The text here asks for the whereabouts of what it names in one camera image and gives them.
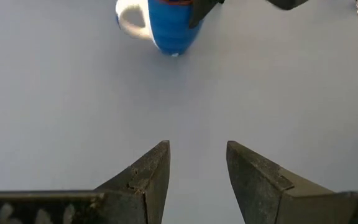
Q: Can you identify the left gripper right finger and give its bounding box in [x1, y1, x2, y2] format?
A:
[226, 141, 358, 224]

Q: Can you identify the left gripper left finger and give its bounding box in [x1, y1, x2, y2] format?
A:
[0, 140, 171, 224]

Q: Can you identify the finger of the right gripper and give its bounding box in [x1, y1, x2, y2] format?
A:
[188, 0, 226, 29]

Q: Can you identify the blue and white mug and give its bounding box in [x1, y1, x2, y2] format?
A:
[115, 0, 204, 57]

